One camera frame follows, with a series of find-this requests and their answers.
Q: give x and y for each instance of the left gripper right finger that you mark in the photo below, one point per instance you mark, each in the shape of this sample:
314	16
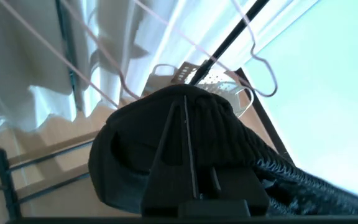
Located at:
241	189

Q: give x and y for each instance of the white laundry basket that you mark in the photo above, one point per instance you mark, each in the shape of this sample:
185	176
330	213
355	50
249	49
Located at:
228	88

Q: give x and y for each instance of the black shorts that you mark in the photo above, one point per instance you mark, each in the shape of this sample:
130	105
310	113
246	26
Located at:
129	155

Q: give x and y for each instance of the black clothes rack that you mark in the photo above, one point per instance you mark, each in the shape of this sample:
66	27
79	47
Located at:
228	40

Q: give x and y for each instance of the pink clothes hanger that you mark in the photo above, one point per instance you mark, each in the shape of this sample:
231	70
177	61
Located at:
267	95
73	69

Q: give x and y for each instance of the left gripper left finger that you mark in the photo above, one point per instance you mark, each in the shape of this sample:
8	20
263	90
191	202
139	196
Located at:
169	174

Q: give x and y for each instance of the beige curtain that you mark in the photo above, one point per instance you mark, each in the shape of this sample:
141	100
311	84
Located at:
26	46

